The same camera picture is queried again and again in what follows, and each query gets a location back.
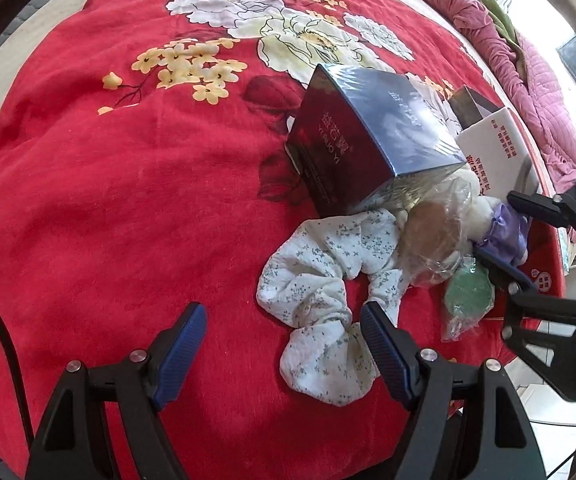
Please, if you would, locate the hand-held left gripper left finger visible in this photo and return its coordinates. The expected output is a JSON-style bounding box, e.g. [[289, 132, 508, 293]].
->
[[25, 302, 209, 480]]

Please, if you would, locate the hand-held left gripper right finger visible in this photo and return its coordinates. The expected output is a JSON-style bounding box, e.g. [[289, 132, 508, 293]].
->
[[360, 302, 551, 480]]

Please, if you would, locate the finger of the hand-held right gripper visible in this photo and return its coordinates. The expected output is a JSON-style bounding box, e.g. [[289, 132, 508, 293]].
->
[[474, 246, 576, 318], [507, 177, 576, 281]]

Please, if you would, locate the white bear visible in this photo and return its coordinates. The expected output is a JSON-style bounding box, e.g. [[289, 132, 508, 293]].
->
[[450, 167, 532, 267]]

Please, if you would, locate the white floral scrunchie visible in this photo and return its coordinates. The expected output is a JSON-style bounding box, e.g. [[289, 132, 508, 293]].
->
[[256, 208, 409, 407]]

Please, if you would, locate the green puff in clear bag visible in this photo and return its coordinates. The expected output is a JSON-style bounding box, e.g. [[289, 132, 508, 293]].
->
[[440, 255, 498, 344]]

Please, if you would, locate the red and white carton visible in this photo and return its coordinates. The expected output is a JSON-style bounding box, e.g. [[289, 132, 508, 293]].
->
[[455, 107, 567, 302]]

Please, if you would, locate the brown puff in clear bag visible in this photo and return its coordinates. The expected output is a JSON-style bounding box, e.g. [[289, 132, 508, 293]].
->
[[398, 178, 475, 289]]

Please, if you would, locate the pink quilt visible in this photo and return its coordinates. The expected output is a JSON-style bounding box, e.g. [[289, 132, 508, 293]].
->
[[408, 0, 576, 194]]

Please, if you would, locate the brown tray with pink lining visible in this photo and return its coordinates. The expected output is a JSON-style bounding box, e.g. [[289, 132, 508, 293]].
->
[[448, 85, 505, 130]]

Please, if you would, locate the red floral blanket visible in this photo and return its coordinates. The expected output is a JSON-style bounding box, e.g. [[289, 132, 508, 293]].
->
[[0, 0, 569, 480]]

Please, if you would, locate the dark blue box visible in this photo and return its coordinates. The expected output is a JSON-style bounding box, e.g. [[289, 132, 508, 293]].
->
[[284, 63, 469, 219]]

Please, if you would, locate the green cloth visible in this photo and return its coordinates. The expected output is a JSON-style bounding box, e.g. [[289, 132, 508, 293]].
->
[[472, 0, 525, 62]]

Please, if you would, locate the black cable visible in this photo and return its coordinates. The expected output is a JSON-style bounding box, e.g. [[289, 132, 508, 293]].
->
[[0, 275, 36, 444]]

